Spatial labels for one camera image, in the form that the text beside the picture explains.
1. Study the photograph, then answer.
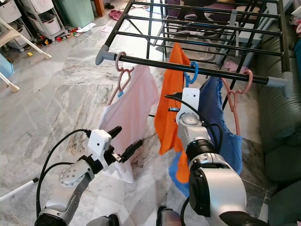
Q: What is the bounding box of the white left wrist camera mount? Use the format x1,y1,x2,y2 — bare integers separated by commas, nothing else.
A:
88,129,113,163

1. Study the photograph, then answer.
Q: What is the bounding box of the light blue plastic hanger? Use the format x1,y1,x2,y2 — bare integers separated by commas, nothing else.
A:
183,60,199,89

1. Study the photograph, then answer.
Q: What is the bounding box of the robot right leg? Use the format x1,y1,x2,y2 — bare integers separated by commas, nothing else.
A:
156,206,190,226

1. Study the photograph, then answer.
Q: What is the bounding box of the dark green sofa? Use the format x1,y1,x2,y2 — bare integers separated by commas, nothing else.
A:
249,26,301,226

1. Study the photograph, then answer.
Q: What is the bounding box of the orange shirt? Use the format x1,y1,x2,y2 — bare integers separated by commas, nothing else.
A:
153,42,191,184

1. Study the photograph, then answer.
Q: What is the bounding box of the blue shirt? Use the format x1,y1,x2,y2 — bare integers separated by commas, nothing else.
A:
168,75,244,198

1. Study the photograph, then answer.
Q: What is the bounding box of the white shirt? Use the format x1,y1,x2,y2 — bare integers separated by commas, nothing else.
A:
99,64,160,184

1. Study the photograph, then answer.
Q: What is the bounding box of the brown wooden post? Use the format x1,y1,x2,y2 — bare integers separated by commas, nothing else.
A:
92,0,105,17

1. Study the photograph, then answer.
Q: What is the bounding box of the salmon pink hanger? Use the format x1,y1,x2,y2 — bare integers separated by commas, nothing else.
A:
221,68,254,137

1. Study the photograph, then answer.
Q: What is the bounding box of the greyish pink hanger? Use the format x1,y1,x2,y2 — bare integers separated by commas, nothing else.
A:
107,51,135,106

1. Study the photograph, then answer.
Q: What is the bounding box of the magenta crumpled cloth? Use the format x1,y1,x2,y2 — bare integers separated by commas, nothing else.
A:
109,8,123,21

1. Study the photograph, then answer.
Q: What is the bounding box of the black clothes drying rack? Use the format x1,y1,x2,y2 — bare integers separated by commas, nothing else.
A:
95,0,293,98

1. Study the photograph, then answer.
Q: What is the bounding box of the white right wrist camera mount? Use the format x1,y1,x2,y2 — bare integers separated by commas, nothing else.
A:
179,87,201,126

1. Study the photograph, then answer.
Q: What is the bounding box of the robot leg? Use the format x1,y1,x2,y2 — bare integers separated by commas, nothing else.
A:
87,214,121,226
156,206,190,226

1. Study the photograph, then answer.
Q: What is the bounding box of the light blue plastic bin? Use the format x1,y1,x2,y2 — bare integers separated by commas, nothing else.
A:
0,54,15,79

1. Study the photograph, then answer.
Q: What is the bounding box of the white storage cart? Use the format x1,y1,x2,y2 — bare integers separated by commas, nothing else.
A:
0,0,29,48
24,0,69,41

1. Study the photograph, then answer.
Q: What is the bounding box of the white chair with tan feet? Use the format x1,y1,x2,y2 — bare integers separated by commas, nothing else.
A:
0,16,52,92

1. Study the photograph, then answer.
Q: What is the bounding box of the long black left arm cable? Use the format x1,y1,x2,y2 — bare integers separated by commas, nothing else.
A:
36,128,93,217

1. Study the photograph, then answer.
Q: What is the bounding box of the light pink crumpled cloth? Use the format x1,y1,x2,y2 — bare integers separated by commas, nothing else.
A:
222,60,245,73

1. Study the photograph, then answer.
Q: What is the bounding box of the green cabinet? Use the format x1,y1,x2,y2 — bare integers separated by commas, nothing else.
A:
54,0,95,28

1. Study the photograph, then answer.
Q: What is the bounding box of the short black left arm cable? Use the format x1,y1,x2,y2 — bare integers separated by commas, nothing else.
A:
40,161,78,185

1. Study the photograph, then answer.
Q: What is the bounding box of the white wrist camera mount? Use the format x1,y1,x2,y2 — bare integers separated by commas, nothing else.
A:
88,129,113,163
179,87,201,126

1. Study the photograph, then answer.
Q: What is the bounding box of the white rod black tip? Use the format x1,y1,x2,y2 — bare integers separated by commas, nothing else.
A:
0,178,39,203

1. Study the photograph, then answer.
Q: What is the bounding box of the white paper sheet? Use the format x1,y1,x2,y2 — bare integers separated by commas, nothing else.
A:
75,22,97,33

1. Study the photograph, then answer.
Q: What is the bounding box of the robot left leg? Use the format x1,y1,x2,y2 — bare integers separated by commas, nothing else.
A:
87,214,121,226

